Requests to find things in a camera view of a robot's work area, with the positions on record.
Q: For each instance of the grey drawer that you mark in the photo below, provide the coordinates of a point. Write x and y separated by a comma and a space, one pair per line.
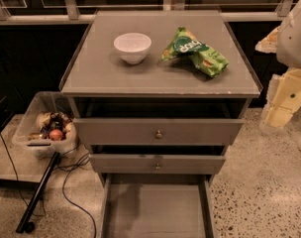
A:
174, 160
157, 206
134, 121

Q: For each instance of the white ceramic bowl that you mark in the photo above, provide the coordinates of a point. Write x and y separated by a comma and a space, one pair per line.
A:
132, 47

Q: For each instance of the grey bottom drawer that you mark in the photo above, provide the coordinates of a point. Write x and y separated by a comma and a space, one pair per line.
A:
157, 206

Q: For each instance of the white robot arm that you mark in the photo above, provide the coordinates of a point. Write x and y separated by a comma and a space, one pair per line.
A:
288, 45

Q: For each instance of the grey top drawer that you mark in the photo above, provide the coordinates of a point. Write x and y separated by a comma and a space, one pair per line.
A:
134, 121

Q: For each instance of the brass top drawer knob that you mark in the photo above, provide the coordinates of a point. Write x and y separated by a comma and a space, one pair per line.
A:
158, 134

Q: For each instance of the grey middle drawer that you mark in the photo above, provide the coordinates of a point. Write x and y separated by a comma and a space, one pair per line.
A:
174, 160

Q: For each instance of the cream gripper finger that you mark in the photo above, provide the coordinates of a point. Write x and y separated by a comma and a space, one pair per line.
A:
268, 44
283, 100

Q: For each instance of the red apple in bin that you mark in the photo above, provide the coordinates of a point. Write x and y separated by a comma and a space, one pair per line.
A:
56, 135

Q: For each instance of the grey drawer cabinet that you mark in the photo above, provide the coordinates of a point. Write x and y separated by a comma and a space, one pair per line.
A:
97, 71

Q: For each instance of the green rice chip bag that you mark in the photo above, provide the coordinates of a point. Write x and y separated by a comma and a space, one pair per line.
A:
204, 58

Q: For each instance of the clear plastic storage bin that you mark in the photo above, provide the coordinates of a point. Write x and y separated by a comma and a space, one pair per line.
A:
47, 111

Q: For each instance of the white metal railing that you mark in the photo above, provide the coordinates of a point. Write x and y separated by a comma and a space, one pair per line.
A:
74, 4

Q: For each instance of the black metal stand leg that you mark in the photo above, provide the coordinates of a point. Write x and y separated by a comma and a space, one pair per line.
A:
25, 225

